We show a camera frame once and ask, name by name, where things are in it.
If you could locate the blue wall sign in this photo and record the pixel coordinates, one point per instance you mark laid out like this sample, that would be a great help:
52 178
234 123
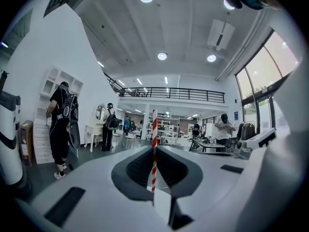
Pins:
235 116

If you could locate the large window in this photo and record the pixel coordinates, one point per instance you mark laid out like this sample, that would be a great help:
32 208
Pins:
265 64

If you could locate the red white striped straw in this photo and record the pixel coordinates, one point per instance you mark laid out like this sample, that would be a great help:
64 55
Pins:
154 129

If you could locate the white black striped machine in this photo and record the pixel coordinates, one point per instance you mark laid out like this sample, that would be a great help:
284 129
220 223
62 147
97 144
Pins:
8 134

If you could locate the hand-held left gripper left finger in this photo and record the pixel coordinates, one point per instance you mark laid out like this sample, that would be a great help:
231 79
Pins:
96 192

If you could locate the glass door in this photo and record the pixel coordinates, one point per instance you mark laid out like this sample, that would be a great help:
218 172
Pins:
262 116

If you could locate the black balcony railing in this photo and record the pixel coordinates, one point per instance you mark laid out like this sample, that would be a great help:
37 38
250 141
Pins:
173 93

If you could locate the white ceiling air conditioner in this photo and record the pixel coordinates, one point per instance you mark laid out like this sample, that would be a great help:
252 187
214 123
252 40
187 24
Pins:
220 34

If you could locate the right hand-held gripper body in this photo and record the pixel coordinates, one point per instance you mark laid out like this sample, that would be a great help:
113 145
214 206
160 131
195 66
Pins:
256 141

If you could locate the black backpack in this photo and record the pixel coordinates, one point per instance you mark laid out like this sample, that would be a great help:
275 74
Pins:
72 120

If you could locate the white shelf cabinet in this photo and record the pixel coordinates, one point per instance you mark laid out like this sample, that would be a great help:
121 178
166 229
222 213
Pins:
43 100

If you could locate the dark table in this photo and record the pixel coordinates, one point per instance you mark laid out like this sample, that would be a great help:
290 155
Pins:
210 144

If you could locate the person's white shirt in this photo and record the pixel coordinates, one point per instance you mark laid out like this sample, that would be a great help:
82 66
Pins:
285 153

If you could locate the white cup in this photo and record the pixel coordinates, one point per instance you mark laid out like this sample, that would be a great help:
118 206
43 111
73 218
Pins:
162 207

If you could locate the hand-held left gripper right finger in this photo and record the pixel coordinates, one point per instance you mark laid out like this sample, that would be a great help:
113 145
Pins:
212 182

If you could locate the clothes rack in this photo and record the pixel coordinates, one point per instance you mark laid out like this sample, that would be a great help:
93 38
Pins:
247 130

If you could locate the white vanity table with mirror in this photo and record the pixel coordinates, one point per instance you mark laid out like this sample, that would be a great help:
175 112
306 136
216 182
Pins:
95 127

